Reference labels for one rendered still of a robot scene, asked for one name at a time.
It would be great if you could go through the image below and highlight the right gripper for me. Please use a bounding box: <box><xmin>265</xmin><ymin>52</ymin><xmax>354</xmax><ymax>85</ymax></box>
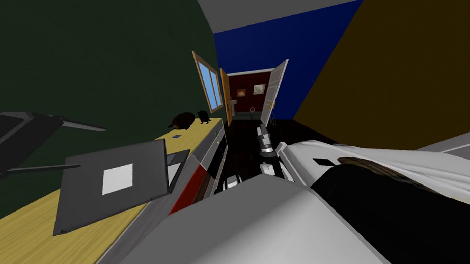
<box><xmin>257</xmin><ymin>123</ymin><xmax>273</xmax><ymax>149</ymax></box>

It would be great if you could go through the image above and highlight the white door leaf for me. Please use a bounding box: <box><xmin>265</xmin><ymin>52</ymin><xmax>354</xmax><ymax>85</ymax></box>
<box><xmin>257</xmin><ymin>58</ymin><xmax>294</xmax><ymax>127</ymax></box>

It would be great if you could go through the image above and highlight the orange door leaf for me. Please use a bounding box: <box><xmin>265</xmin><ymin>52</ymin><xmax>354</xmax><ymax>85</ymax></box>
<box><xmin>219</xmin><ymin>66</ymin><xmax>234</xmax><ymax>127</ymax></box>

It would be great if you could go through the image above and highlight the wooden framed window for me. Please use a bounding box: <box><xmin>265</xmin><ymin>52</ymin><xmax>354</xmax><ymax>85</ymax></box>
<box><xmin>191</xmin><ymin>49</ymin><xmax>225</xmax><ymax>115</ymax></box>

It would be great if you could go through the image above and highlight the dark brown round object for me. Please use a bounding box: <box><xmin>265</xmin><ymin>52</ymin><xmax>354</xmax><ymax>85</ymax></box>
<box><xmin>166</xmin><ymin>112</ymin><xmax>197</xmax><ymax>132</ymax></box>

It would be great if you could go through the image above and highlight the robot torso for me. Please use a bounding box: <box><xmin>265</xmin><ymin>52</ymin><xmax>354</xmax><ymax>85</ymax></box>
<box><xmin>84</xmin><ymin>164</ymin><xmax>392</xmax><ymax>264</ymax></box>

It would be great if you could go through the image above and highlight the grey open laptop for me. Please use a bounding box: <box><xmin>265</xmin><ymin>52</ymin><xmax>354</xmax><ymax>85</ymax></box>
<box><xmin>47</xmin><ymin>136</ymin><xmax>196</xmax><ymax>237</ymax></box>

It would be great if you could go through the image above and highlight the yellow wooden desk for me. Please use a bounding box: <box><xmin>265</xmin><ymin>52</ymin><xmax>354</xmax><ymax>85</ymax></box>
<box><xmin>0</xmin><ymin>116</ymin><xmax>236</xmax><ymax>264</ymax></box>

